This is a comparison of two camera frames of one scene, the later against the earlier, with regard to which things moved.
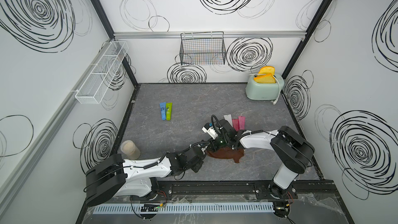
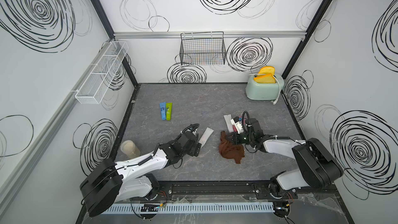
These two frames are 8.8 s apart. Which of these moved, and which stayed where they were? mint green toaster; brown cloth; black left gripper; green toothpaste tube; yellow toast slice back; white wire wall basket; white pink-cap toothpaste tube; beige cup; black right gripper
Moved: black left gripper; brown cloth; black right gripper
Stayed: mint green toaster; yellow toast slice back; white wire wall basket; white pink-cap toothpaste tube; green toothpaste tube; beige cup
